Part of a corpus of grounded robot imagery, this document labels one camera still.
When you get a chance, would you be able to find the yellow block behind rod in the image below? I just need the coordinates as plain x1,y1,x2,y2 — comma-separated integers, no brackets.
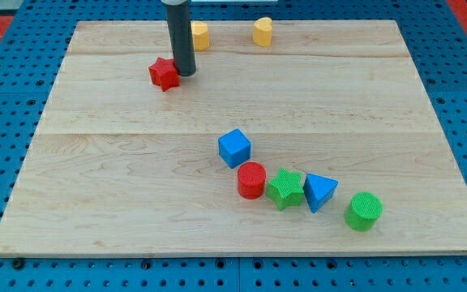
191,21,210,51

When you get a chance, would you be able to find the yellow heart block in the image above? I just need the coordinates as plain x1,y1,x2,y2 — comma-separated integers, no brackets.
252,17,272,47

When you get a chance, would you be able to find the blue cube block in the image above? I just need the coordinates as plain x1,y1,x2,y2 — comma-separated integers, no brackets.
218,129,251,169

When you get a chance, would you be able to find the green star block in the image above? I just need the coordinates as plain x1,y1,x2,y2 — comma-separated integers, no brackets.
266,168,304,211

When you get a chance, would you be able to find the green cylinder block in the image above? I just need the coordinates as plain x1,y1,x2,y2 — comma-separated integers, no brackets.
344,191,383,232

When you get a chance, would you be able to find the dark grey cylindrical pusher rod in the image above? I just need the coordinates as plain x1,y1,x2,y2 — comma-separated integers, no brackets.
161,0,196,77

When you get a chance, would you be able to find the light wooden board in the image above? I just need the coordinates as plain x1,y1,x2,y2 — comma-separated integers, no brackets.
0,20,467,258

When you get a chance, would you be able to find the red star block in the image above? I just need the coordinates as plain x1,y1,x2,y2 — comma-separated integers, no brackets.
148,57,179,92

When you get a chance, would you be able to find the red cylinder block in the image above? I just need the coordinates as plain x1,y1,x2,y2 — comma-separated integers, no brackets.
237,161,267,200

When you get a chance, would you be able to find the blue triangle block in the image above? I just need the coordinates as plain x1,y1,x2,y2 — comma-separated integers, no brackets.
303,174,338,213

